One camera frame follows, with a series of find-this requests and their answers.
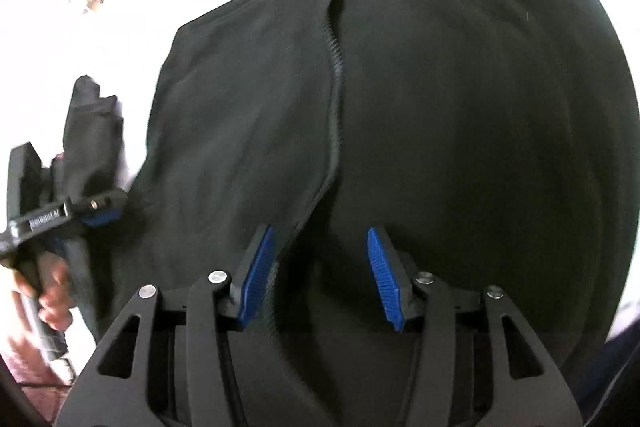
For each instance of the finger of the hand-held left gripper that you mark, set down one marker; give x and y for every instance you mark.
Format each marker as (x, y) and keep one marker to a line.
(102, 218)

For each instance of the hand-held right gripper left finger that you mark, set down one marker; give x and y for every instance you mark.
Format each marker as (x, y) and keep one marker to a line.
(255, 277)

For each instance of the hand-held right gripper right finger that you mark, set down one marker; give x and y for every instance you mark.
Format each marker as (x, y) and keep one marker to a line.
(385, 277)

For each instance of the black fleece zip jacket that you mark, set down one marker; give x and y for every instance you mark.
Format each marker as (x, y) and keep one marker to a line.
(425, 107)

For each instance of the person's left hand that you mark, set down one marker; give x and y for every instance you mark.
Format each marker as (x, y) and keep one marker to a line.
(55, 297)

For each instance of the blue checked cartoon blanket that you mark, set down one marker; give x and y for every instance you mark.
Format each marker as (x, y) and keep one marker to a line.
(145, 57)

